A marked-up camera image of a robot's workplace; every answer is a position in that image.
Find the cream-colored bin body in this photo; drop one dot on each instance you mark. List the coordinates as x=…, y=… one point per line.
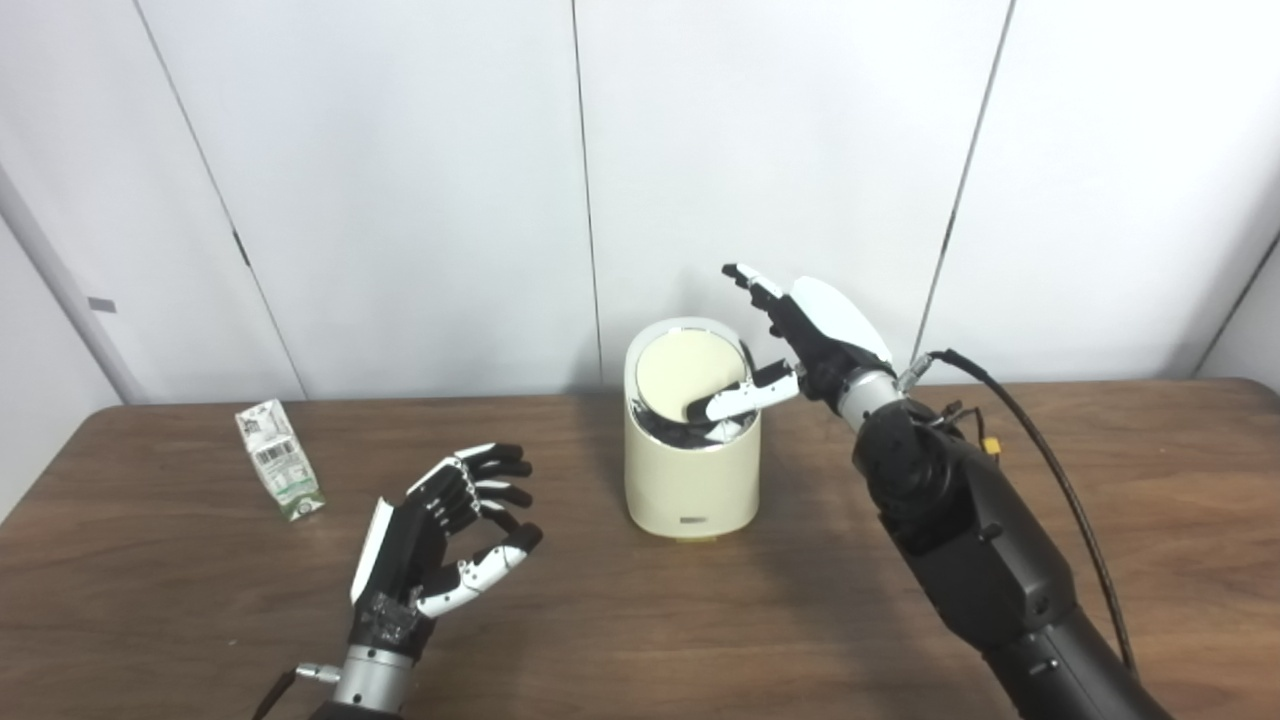
x=690, y=480

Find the small white green milk carton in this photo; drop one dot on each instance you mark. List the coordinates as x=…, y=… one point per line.
x=278, y=460

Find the cream round bin lid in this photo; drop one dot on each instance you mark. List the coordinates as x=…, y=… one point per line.
x=680, y=370

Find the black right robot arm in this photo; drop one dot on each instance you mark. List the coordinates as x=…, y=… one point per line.
x=970, y=540

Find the small grey wall label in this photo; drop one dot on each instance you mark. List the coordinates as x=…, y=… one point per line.
x=101, y=305

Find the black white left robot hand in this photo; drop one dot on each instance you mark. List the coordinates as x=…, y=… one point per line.
x=400, y=560

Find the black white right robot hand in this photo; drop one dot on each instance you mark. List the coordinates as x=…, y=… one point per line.
x=830, y=330

